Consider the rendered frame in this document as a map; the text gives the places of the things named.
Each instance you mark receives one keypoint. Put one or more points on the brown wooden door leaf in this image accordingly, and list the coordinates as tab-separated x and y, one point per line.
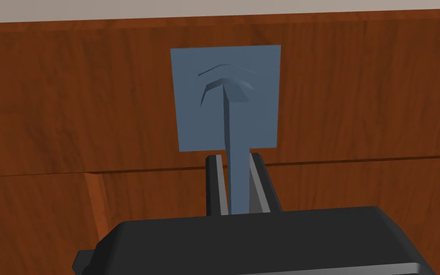
71	114

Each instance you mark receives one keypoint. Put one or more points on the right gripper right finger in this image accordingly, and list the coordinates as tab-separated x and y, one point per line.
262	187

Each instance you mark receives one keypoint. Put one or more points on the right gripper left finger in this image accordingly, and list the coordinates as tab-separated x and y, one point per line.
215	187

